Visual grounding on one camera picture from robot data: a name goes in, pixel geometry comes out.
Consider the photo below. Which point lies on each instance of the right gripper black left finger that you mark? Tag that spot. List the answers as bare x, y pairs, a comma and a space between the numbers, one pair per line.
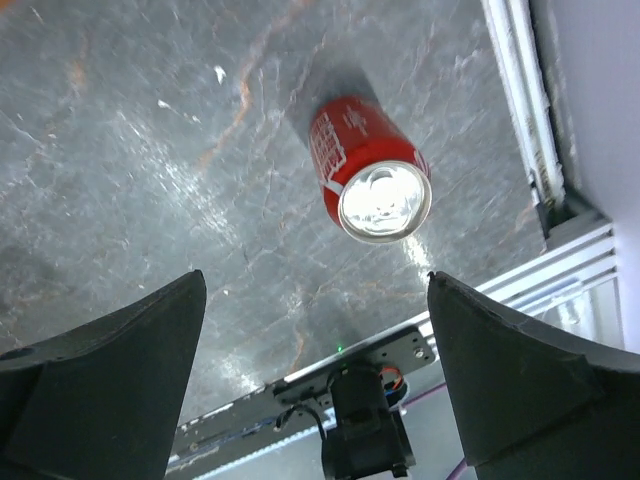
103, 400

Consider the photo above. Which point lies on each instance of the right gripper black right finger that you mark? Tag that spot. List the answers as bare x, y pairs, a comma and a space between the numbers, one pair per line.
530, 400

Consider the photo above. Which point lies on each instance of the red cola can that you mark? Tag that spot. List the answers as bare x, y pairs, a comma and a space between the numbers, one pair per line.
376, 184

